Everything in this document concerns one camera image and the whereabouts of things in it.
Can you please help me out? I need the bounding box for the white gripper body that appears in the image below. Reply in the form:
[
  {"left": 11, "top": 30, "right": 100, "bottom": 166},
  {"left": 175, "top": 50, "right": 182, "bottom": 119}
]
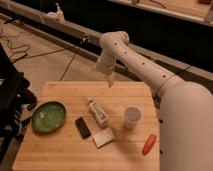
[{"left": 96, "top": 55, "right": 116, "bottom": 75}]

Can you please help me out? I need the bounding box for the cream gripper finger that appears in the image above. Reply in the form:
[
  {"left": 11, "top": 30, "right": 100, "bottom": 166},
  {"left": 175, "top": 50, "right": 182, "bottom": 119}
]
[
  {"left": 106, "top": 73, "right": 115, "bottom": 88},
  {"left": 91, "top": 64, "right": 98, "bottom": 72}
]

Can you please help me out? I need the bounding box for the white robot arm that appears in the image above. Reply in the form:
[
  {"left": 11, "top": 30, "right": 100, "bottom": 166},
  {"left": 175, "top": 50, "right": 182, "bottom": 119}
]
[{"left": 95, "top": 31, "right": 213, "bottom": 171}]

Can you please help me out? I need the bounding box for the white plastic cup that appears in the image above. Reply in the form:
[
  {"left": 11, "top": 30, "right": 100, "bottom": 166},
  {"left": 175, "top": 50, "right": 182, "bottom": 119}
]
[{"left": 124, "top": 106, "right": 141, "bottom": 129}]

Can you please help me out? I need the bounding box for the white sponge block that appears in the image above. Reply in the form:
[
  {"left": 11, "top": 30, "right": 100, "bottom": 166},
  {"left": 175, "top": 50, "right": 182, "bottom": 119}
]
[{"left": 93, "top": 128, "right": 115, "bottom": 148}]

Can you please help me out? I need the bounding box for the black rectangular block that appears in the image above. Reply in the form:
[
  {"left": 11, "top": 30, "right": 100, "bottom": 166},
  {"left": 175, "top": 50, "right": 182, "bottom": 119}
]
[{"left": 75, "top": 117, "right": 91, "bottom": 139}]

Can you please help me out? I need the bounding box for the white object on ledge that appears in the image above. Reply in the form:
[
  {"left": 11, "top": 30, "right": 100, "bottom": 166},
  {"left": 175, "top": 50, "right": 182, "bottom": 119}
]
[{"left": 46, "top": 4, "right": 65, "bottom": 22}]

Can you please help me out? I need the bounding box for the green bowl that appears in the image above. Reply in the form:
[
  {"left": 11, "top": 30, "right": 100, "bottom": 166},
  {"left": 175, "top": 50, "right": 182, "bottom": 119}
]
[{"left": 32, "top": 101, "right": 66, "bottom": 133}]

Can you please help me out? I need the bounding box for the orange carrot toy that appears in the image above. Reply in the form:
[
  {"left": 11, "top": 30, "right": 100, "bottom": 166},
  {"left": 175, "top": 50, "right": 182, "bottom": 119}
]
[{"left": 142, "top": 134, "right": 157, "bottom": 155}]

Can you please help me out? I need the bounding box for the black floor cable left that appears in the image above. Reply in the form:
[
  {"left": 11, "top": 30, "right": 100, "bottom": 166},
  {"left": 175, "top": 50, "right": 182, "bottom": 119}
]
[{"left": 0, "top": 23, "right": 84, "bottom": 82}]

